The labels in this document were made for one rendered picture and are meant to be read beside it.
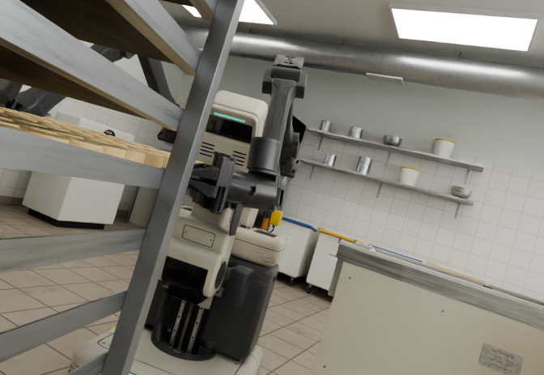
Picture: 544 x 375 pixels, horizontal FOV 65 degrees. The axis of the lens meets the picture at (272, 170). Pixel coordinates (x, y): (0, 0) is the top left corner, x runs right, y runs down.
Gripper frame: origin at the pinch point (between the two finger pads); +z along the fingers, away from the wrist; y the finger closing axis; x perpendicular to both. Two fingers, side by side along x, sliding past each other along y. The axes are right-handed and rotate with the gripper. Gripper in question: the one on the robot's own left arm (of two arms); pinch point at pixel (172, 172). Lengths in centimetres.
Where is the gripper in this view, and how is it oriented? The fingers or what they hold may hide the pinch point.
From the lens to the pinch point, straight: 71.5
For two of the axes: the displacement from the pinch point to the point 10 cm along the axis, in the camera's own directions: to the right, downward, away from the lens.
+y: -2.7, 9.6, 0.1
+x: -5.5, -1.6, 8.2
